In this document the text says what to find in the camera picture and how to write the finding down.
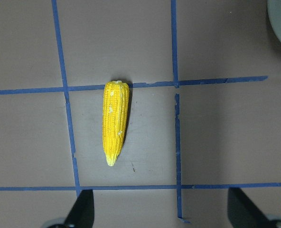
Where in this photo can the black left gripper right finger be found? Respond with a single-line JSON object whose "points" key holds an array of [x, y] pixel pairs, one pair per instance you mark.
{"points": [[243, 213]]}

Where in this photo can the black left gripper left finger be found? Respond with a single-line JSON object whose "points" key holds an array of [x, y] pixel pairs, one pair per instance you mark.
{"points": [[81, 214]]}

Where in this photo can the yellow corn cob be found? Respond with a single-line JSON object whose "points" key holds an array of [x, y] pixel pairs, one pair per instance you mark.
{"points": [[115, 113]]}

